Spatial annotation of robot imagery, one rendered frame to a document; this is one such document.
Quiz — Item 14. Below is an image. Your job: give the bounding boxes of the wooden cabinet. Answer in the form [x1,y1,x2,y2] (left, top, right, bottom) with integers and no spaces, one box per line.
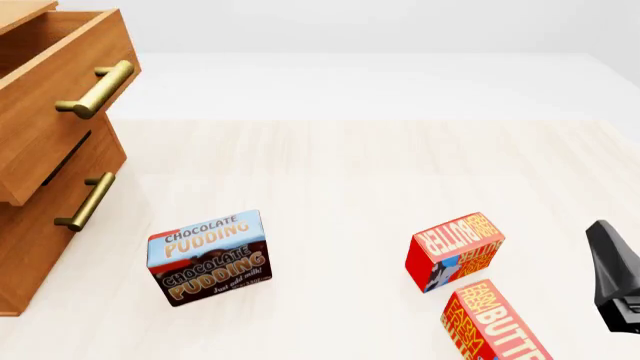
[0,0,128,318]

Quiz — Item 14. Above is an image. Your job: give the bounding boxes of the brass drawer handle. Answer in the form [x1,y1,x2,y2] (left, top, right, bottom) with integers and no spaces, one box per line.
[53,171,117,233]
[54,59,136,120]

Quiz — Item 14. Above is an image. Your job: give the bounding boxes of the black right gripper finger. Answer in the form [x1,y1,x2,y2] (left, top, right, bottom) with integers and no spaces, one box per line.
[585,219,640,303]

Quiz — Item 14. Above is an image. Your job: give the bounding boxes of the chocolate pudding box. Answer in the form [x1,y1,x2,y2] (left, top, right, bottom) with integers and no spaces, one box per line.
[146,208,274,308]

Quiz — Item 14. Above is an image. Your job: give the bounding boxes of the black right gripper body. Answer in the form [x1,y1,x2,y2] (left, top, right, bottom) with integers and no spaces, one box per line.
[595,288,640,336]

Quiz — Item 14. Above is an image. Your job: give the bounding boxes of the red butter box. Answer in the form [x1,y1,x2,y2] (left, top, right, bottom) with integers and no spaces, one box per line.
[439,279,555,360]
[404,211,506,294]

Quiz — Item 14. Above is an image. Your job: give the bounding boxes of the open wooden drawer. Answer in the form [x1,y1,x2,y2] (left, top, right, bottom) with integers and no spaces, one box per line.
[0,8,143,207]

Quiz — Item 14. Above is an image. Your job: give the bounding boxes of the closed wooden drawer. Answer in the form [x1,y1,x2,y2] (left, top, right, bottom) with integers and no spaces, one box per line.
[0,123,128,315]

